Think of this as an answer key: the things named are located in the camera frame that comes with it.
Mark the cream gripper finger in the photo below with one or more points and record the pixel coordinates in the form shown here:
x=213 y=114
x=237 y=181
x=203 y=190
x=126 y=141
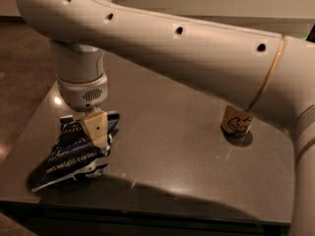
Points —
x=94 y=123

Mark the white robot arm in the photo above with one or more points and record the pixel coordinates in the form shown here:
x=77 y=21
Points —
x=266 y=74

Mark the gold soda can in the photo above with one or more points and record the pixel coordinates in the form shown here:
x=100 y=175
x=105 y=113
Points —
x=235 y=122

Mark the blue potato chip bag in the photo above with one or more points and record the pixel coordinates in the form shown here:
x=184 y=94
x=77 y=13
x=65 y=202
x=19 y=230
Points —
x=73 y=155

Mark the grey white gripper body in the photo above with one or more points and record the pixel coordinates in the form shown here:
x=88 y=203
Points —
x=84 y=94

